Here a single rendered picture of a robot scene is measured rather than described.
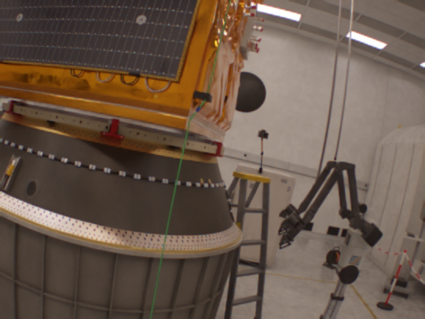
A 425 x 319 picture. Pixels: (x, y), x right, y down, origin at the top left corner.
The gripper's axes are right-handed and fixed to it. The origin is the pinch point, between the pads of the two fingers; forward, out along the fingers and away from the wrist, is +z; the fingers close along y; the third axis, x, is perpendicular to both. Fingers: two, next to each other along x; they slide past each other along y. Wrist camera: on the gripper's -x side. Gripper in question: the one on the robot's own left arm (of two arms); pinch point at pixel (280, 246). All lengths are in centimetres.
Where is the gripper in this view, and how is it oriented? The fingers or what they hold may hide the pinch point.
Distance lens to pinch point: 242.0
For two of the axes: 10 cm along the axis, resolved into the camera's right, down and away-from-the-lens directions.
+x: 7.2, 6.8, -1.2
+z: -6.7, 7.3, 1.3
